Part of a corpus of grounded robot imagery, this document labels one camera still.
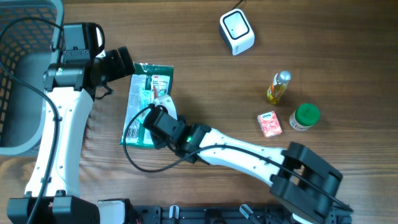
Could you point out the red white tube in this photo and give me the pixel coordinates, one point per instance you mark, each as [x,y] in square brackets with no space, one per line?
[155,91]

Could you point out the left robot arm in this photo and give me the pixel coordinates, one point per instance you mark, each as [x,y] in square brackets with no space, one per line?
[70,83]

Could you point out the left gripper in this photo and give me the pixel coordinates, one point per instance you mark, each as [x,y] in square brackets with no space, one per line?
[118,67]

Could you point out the dark grey mesh basket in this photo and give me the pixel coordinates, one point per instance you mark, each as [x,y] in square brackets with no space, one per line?
[29,45]

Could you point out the green lid jar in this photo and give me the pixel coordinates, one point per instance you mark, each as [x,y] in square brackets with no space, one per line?
[304,117]

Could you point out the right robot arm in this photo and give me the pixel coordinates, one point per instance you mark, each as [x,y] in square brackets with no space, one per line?
[300,179]

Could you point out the small yellow bottle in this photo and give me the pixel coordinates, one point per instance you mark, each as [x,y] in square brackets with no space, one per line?
[278,87]

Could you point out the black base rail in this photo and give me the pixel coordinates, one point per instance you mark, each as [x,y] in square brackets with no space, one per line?
[174,214]

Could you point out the green package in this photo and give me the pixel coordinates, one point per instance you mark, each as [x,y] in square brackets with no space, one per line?
[141,95]

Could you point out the white barcode scanner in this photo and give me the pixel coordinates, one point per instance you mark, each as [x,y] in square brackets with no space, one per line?
[236,31]

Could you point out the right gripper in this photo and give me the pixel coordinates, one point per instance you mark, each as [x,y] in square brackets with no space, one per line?
[158,142]

